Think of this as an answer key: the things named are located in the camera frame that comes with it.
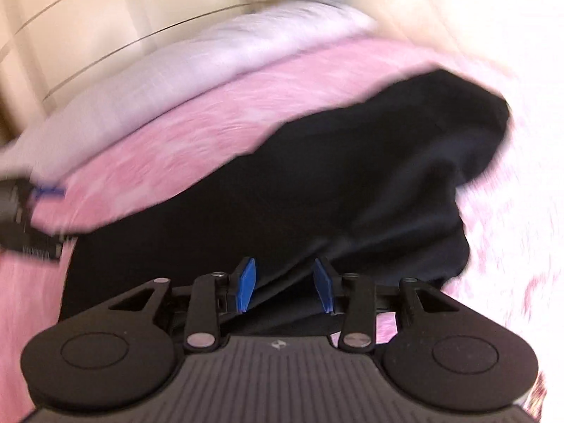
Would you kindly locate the pink floral blanket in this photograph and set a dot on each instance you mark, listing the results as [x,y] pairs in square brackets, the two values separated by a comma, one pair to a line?
[198,110]

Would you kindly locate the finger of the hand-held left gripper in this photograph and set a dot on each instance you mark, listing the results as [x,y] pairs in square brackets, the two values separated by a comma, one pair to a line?
[50,191]

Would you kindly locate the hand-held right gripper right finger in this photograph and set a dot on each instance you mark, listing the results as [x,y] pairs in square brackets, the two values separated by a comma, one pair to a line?
[324,286]

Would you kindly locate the pale lilac striped quilt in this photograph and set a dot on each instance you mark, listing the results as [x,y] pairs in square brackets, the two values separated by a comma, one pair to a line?
[176,66]

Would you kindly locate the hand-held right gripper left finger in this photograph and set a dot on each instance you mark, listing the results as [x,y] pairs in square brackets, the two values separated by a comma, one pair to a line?
[246,284]

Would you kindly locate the cream wardrobe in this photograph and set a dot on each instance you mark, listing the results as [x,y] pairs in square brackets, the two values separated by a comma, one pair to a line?
[66,17]

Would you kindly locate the black garment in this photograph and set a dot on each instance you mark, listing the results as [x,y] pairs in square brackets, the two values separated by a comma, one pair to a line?
[308,176]

